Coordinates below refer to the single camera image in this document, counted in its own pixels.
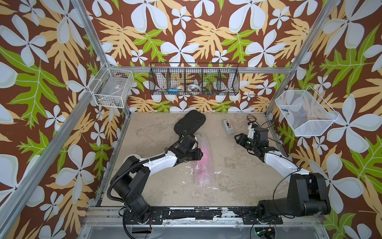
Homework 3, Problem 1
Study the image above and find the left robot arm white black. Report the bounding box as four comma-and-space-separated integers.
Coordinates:
106, 146, 204, 223

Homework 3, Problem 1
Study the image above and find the white wire basket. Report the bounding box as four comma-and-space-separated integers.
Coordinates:
276, 89, 339, 137
89, 68, 135, 109

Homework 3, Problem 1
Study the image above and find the white wire basket left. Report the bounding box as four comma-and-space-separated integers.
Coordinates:
89, 68, 135, 109

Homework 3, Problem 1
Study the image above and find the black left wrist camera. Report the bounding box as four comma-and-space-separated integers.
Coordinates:
178, 134, 198, 151

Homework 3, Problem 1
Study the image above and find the black battery holder with wires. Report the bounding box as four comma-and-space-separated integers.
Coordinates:
246, 114, 282, 144

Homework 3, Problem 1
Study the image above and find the white tape roll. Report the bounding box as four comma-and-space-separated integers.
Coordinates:
123, 154, 141, 162

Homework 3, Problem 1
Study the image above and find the black wire basket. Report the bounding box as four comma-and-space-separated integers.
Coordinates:
148, 62, 240, 96

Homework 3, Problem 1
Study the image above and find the white wire basket right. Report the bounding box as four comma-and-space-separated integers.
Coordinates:
276, 89, 339, 137

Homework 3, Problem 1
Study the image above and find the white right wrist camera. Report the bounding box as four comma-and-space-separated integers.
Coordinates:
248, 124, 269, 147

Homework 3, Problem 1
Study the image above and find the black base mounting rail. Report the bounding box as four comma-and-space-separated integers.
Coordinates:
119, 207, 283, 225

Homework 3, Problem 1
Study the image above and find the aluminium frame post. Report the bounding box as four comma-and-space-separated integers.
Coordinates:
71, 0, 108, 66

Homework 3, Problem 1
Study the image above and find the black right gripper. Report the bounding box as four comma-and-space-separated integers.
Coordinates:
233, 132, 258, 152

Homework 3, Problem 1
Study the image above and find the grey white small device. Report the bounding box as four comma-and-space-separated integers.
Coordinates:
222, 119, 235, 135

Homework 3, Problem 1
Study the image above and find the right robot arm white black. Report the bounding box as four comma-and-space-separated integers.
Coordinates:
234, 133, 331, 219

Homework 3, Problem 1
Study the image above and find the black hard plastic case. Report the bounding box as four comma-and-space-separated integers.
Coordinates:
174, 110, 206, 136

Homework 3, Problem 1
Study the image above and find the pink plastic wine glass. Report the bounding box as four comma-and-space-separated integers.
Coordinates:
195, 146, 213, 178

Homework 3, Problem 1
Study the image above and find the clear bubble wrap sheet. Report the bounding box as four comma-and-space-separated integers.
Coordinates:
194, 134, 215, 187

